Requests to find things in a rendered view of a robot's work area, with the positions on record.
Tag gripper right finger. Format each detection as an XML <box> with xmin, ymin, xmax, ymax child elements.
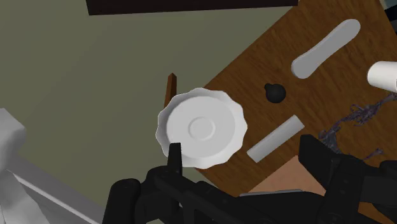
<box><xmin>298</xmin><ymin>134</ymin><xmax>397</xmax><ymax>224</ymax></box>

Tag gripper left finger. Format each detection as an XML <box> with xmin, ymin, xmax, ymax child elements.
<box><xmin>102</xmin><ymin>142</ymin><xmax>240</xmax><ymax>224</ymax></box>

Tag white rectangular bar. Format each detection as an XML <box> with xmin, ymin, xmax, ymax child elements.
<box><xmin>246</xmin><ymin>115</ymin><xmax>305</xmax><ymax>164</ymax></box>

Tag dark purple tangled strands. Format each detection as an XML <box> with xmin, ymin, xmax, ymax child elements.
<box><xmin>317</xmin><ymin>92</ymin><xmax>397</xmax><ymax>160</ymax></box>

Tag brown wooden table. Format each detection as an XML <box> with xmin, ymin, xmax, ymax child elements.
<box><xmin>164</xmin><ymin>0</ymin><xmax>397</xmax><ymax>224</ymax></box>

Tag white scalloped plate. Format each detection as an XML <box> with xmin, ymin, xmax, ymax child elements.
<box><xmin>155</xmin><ymin>87</ymin><xmax>249</xmax><ymax>170</ymax></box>

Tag small black round knob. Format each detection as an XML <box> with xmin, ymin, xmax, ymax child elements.
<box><xmin>264</xmin><ymin>83</ymin><xmax>287</xmax><ymax>104</ymax></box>

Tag white cylinder cup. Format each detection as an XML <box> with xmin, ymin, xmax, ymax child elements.
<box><xmin>366</xmin><ymin>60</ymin><xmax>397</xmax><ymax>94</ymax></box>

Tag white long flat spatula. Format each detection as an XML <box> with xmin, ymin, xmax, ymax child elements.
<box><xmin>291</xmin><ymin>18</ymin><xmax>361</xmax><ymax>80</ymax></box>

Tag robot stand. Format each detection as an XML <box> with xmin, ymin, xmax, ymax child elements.
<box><xmin>85</xmin><ymin>0</ymin><xmax>299</xmax><ymax>17</ymax></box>

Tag white furniture frame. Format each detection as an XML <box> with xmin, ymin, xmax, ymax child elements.
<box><xmin>0</xmin><ymin>107</ymin><xmax>105</xmax><ymax>224</ymax></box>

